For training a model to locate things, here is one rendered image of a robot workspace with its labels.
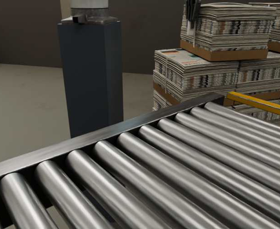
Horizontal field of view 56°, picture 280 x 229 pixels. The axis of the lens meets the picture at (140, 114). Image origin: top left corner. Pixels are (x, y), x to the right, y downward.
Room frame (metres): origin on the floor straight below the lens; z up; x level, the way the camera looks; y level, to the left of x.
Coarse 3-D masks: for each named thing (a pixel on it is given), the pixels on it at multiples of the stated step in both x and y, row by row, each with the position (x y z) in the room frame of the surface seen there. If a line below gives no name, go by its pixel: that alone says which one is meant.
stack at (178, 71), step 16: (160, 64) 1.40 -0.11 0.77; (176, 64) 1.21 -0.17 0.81; (192, 64) 1.16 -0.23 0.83; (208, 64) 1.17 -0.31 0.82; (224, 64) 1.19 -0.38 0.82; (240, 64) 1.23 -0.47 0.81; (256, 64) 1.26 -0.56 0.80; (272, 64) 1.29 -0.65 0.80; (160, 80) 1.38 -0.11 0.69; (176, 80) 1.20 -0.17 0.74; (192, 80) 1.15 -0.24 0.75; (208, 80) 1.17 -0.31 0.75; (224, 80) 1.20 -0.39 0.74; (240, 80) 1.24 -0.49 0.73; (256, 80) 1.27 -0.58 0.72; (272, 80) 1.29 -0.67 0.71; (160, 96) 1.38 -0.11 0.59; (176, 96) 1.19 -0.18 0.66; (192, 96) 1.15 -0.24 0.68; (256, 112) 1.27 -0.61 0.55
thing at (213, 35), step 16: (208, 16) 1.24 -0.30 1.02; (224, 16) 1.18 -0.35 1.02; (240, 16) 1.20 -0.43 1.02; (256, 16) 1.21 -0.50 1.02; (272, 16) 1.23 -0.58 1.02; (208, 32) 1.23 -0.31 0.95; (224, 32) 1.18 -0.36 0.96; (240, 32) 1.20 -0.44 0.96; (256, 32) 1.23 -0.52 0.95; (208, 48) 1.20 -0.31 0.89; (224, 48) 1.19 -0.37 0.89; (240, 48) 1.20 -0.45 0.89; (256, 48) 1.22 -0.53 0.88
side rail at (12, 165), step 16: (208, 96) 0.82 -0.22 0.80; (224, 96) 0.83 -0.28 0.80; (160, 112) 0.68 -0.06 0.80; (176, 112) 0.69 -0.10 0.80; (112, 128) 0.59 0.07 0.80; (128, 128) 0.59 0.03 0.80; (64, 144) 0.51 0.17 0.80; (80, 144) 0.51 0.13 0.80; (16, 160) 0.44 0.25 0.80; (32, 160) 0.44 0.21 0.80; (64, 160) 0.47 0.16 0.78; (0, 176) 0.40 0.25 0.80; (32, 176) 0.43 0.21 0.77; (112, 176) 0.54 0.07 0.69; (0, 208) 0.39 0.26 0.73
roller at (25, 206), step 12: (0, 180) 0.39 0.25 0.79; (12, 180) 0.38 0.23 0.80; (24, 180) 0.39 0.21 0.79; (0, 192) 0.37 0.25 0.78; (12, 192) 0.35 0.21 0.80; (24, 192) 0.35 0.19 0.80; (12, 204) 0.33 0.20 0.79; (24, 204) 0.32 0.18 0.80; (36, 204) 0.33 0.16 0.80; (12, 216) 0.31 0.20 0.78; (24, 216) 0.30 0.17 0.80; (36, 216) 0.30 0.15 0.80; (48, 216) 0.31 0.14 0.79; (24, 228) 0.28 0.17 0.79; (36, 228) 0.28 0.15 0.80; (48, 228) 0.28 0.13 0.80
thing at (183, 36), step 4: (204, 4) 1.49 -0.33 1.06; (212, 4) 1.51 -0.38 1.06; (184, 8) 1.52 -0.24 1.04; (184, 12) 1.52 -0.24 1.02; (184, 16) 1.52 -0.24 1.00; (184, 20) 1.50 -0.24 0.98; (184, 24) 1.50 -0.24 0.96; (184, 28) 1.48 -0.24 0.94; (184, 32) 1.48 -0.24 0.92; (184, 36) 1.47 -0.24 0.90; (188, 36) 1.42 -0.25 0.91; (184, 40) 1.49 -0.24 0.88; (188, 40) 1.43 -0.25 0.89
